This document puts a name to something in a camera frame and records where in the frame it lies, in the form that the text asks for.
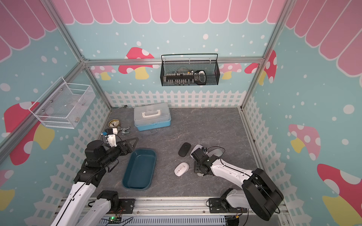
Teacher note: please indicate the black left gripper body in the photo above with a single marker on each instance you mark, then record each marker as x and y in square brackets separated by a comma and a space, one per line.
[122, 151]

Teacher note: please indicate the silver grey mouse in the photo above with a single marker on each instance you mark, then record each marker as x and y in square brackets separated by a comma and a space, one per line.
[216, 152]

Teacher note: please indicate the white rounded mouse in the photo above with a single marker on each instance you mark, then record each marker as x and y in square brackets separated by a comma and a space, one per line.
[181, 169]

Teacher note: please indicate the light grey slim mouse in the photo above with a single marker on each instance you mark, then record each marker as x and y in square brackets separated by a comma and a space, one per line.
[197, 152]

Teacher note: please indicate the black mouse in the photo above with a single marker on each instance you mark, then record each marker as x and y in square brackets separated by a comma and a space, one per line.
[184, 149]

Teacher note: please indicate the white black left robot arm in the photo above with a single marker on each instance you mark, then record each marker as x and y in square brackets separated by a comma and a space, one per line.
[95, 166]

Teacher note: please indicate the black wire wall basket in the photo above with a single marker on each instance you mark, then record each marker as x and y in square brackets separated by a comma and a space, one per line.
[179, 69]

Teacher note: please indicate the black device in basket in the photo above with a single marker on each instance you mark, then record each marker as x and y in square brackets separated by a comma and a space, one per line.
[200, 77]

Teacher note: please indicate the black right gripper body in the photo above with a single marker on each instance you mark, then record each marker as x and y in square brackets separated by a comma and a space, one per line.
[197, 168]

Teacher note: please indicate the blue box with clear lid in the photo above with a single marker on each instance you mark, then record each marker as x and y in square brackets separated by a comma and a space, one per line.
[150, 117]

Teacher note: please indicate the white wire wall basket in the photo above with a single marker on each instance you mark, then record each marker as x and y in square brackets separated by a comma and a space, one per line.
[63, 104]

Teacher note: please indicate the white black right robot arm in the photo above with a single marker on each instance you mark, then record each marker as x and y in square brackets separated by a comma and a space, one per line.
[257, 190]

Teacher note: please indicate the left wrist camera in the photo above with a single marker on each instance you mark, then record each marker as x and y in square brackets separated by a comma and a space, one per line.
[110, 135]

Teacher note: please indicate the chrome metal faucet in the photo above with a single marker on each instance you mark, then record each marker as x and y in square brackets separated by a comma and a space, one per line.
[123, 130]

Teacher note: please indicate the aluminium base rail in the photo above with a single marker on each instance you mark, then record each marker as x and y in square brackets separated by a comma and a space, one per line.
[183, 211]

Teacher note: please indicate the green lit circuit board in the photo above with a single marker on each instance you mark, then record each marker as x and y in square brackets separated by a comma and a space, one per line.
[111, 220]

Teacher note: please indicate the dark teal storage tray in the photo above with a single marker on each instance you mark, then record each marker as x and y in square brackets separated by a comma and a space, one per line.
[140, 169]

